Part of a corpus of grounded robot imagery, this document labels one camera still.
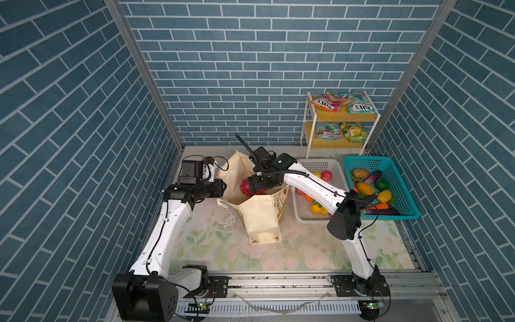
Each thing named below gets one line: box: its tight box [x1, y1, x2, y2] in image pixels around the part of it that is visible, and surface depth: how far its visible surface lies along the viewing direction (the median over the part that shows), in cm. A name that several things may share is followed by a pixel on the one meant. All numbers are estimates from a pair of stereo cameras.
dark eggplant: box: [362, 208, 402, 215], surface depth 92 cm
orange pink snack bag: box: [309, 91, 346, 114], surface depth 90 cm
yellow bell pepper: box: [376, 189, 392, 204], surface depth 97 cm
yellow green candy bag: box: [339, 121, 369, 143], surface depth 106 cm
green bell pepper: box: [374, 177, 390, 191], surface depth 101 cm
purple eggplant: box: [364, 169, 383, 185], surface depth 106 cm
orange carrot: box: [366, 203, 389, 210], surface depth 96 cm
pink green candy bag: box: [315, 121, 344, 141], surface depth 106 cm
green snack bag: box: [340, 91, 376, 115], surface depth 92 cm
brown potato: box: [352, 168, 370, 180], surface depth 107 cm
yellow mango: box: [356, 181, 375, 196], surface depth 99 cm
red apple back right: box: [320, 170, 333, 182], surface depth 104 cm
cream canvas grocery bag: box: [215, 150, 290, 247], surface depth 77 cm
